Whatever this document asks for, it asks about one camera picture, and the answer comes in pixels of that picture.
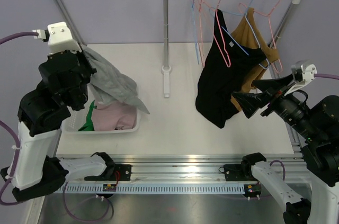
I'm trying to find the brown tank top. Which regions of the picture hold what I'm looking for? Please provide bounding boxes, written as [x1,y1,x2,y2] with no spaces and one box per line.
[229,7,280,112]

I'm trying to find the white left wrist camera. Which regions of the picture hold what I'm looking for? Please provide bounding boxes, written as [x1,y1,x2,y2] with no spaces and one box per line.
[32,22,82,53]

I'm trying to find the black tank top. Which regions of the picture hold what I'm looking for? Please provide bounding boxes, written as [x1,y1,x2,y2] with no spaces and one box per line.
[195,10,251,129]

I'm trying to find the white slotted cable duct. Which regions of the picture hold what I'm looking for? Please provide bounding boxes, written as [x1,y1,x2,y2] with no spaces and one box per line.
[57,183,245,194]

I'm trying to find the blue hanger of mauve top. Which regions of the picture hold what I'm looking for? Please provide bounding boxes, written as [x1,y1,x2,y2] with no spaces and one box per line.
[191,0,200,65]

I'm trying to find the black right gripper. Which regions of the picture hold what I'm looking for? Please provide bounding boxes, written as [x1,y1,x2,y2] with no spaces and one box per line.
[233,71,323,141]

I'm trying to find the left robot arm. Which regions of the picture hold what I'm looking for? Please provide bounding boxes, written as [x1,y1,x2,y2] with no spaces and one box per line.
[1,49,115,204]

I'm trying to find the mauve pink tank top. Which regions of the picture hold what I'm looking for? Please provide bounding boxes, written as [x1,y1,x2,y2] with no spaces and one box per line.
[92,101,137,131]

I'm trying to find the clear plastic basket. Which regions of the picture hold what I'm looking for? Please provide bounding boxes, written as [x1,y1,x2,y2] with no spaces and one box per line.
[61,91,141,135]

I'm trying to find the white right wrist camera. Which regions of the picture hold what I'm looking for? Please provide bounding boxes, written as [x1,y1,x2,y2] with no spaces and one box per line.
[284,60,317,96]

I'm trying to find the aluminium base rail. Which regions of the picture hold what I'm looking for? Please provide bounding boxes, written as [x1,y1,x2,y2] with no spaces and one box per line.
[110,153,310,184]

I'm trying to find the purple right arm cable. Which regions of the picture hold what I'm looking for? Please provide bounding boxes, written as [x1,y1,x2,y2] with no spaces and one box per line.
[314,73,339,81]

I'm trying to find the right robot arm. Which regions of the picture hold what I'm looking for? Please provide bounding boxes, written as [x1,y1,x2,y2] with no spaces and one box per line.
[232,74,338,223]

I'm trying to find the grey tank top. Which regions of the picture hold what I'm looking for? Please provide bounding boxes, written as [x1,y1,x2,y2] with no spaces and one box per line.
[81,45,149,114]

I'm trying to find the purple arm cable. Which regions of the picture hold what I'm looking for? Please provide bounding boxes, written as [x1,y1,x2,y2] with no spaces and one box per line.
[0,31,114,221]
[314,73,339,81]

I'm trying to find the pink hanger of green top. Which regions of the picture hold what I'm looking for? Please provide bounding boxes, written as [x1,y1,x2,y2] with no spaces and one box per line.
[198,0,206,67]

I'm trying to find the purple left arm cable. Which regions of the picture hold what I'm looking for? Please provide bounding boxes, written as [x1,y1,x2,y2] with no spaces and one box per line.
[0,31,114,221]

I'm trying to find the green tank top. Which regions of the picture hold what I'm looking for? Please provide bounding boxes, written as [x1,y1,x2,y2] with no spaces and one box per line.
[78,101,96,131]

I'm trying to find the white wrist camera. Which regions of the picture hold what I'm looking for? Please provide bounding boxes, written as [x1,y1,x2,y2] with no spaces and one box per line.
[284,60,317,96]
[32,22,82,53]

